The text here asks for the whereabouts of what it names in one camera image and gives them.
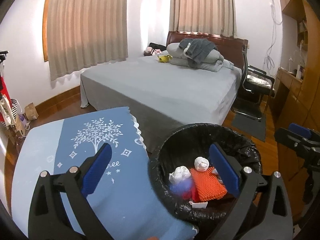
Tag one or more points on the beige curtain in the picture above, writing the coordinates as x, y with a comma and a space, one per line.
84, 33
216, 17

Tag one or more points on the blue plastic bag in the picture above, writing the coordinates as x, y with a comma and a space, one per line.
184, 186

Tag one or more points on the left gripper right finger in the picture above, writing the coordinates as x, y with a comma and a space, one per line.
261, 209

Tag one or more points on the dark floor mat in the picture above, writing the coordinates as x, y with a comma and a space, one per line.
256, 128

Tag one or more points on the pink items by bed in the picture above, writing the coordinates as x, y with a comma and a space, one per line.
154, 49

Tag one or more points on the wooden coat rack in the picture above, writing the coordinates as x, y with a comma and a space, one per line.
13, 133

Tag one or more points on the orange foam net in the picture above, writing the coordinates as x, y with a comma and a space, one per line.
206, 186

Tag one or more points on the yellow plush toy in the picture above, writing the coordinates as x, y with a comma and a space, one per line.
164, 58

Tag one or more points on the black lined trash bin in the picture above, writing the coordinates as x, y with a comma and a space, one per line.
181, 148

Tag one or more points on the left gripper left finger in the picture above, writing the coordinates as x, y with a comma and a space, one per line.
48, 218

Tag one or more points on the left beige curtain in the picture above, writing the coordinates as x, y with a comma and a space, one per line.
84, 33

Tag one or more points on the white medicine box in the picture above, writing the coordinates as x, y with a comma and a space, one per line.
198, 205

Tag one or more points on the black metal chair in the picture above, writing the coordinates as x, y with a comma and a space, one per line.
255, 91

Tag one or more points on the right beige curtain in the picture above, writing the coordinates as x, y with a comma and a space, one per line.
216, 17

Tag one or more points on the wooden cabinet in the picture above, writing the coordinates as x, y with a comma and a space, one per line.
297, 96

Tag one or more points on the folded grey blankets pile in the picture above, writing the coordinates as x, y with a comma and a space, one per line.
198, 53

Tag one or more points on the bed with grey sheet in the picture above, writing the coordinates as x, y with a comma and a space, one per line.
162, 96

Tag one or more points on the canvas tote bag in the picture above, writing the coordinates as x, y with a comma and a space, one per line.
6, 111

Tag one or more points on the brown paper bag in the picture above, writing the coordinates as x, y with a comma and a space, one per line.
31, 112

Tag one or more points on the white tissue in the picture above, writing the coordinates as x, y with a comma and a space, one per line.
180, 174

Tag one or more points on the red cloth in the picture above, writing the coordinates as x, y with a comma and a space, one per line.
191, 196

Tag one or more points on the striped bag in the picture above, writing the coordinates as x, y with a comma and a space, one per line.
16, 109

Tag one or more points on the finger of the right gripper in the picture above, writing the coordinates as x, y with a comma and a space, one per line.
300, 130
287, 138

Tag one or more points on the wooden headboard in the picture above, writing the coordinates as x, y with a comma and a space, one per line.
231, 48

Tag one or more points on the blue tree-pattern table cloth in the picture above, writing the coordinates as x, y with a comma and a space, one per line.
124, 200

